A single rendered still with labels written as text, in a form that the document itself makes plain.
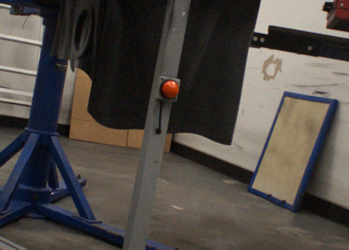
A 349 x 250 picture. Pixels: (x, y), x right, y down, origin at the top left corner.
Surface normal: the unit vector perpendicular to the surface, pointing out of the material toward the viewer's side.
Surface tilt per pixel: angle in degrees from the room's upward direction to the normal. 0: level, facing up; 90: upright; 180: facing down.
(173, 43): 90
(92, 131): 75
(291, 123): 80
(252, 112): 90
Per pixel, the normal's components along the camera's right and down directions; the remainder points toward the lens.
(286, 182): -0.85, -0.36
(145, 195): 0.37, 0.12
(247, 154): -0.91, -0.15
